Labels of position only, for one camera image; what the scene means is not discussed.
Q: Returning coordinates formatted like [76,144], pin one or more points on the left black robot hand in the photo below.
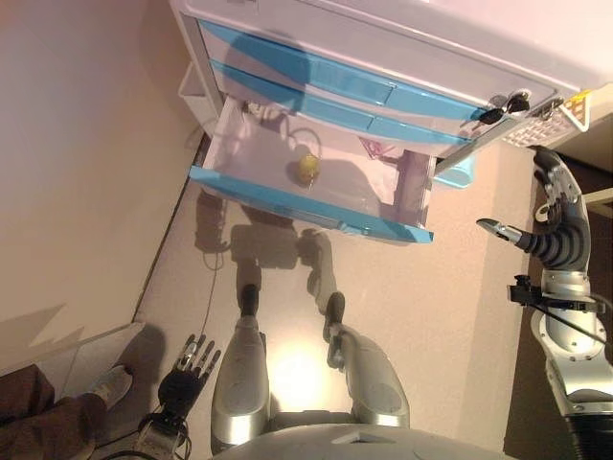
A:
[179,388]

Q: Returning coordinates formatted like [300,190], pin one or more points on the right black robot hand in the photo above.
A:
[565,244]

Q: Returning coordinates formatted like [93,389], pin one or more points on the white drawer with blue front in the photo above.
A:
[258,148]
[335,108]
[335,72]

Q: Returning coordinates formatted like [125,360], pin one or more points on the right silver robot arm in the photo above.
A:
[570,364]

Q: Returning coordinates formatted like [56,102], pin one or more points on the pink item in drawer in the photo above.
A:
[376,147]

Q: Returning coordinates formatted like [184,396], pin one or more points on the left silver robot leg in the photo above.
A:
[242,378]

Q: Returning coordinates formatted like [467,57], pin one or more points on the silver robot leg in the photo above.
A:
[373,378]
[242,378]

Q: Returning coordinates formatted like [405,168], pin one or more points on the grey sneaker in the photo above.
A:
[112,385]

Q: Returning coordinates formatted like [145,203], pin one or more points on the white lattice basket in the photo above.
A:
[531,131]

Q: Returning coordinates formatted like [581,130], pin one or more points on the light blue waste bin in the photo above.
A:
[455,172]

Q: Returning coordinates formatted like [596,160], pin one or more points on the metal cart latch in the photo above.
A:
[553,109]

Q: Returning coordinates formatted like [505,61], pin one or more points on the yellow and red item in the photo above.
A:
[576,105]

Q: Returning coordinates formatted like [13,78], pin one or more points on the brown trouser leg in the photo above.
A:
[43,421]

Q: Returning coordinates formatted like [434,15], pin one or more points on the black key bunch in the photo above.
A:
[503,108]

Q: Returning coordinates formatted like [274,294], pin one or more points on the silver robot torso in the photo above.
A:
[359,443]

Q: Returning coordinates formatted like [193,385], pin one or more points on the right silver robot leg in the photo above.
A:
[373,378]

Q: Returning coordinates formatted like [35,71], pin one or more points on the white medical cart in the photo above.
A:
[383,29]

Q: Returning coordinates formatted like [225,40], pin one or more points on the white side bin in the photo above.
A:
[196,100]

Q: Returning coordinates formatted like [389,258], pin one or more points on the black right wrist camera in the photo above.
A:
[522,291]

